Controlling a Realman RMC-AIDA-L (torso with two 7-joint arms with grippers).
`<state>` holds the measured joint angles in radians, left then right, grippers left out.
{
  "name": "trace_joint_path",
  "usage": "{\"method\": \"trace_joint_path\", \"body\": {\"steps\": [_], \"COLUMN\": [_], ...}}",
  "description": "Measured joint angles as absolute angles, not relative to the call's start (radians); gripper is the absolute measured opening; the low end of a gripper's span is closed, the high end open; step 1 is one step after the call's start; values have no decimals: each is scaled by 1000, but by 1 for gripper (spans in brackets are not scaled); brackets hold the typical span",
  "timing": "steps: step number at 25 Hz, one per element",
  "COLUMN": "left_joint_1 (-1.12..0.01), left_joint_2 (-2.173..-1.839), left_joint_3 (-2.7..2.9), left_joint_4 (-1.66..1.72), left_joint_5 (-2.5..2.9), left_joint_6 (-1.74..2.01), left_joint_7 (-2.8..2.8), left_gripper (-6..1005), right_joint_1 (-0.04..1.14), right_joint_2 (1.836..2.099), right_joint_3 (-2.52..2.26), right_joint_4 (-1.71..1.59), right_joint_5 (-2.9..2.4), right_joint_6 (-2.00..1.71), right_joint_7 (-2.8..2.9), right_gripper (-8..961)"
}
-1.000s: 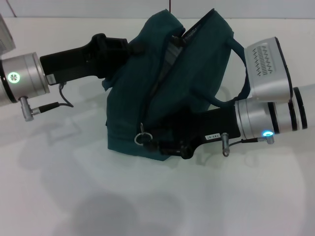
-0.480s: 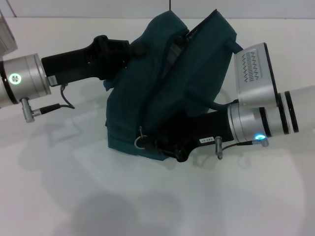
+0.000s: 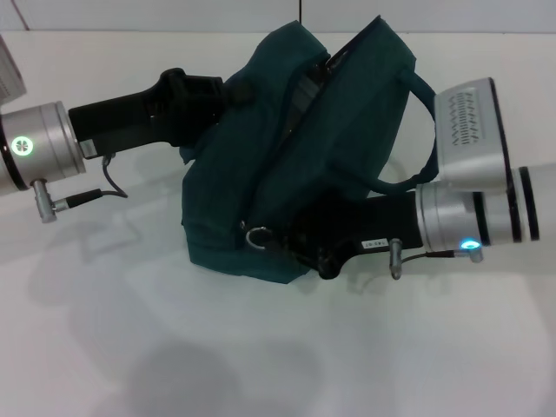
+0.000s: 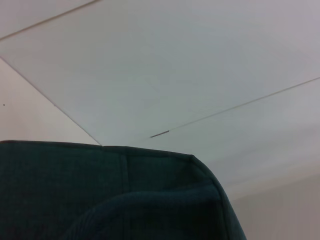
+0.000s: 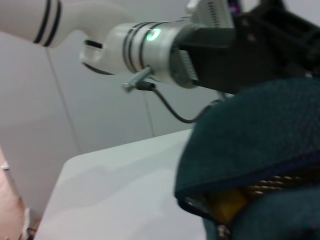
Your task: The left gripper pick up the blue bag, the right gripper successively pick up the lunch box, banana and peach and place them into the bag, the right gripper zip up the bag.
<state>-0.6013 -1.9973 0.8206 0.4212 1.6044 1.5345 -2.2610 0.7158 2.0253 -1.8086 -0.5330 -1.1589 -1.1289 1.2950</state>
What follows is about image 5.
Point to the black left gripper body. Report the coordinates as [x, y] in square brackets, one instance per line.
[225, 57]

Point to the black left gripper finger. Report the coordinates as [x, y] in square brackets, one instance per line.
[306, 27]
[308, 60]

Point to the dark teal insulated lunch bag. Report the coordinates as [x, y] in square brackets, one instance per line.
[250, 150]

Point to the yellow banana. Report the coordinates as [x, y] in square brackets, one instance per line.
[226, 206]

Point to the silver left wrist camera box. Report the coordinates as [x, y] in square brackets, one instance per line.
[212, 12]

